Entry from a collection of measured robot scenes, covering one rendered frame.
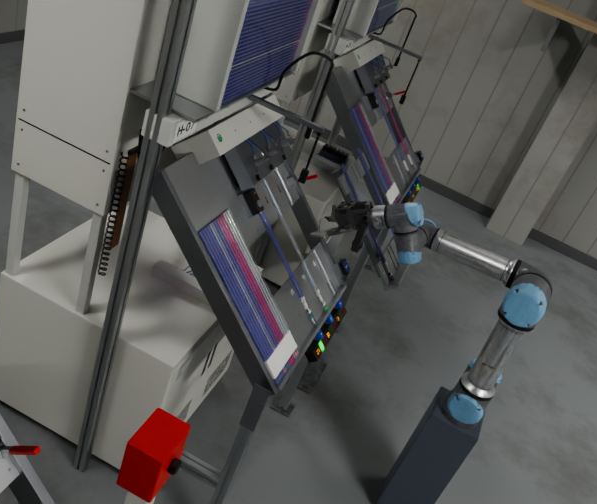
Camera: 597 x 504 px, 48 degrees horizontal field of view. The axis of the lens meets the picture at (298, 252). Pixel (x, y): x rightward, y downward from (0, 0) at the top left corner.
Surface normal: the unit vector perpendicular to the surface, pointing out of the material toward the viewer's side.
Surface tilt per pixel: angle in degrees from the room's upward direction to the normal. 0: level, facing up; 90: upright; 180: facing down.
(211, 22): 90
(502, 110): 90
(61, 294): 0
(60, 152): 90
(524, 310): 82
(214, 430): 0
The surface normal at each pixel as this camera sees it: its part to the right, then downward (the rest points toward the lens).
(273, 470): 0.31, -0.80
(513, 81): -0.39, 0.39
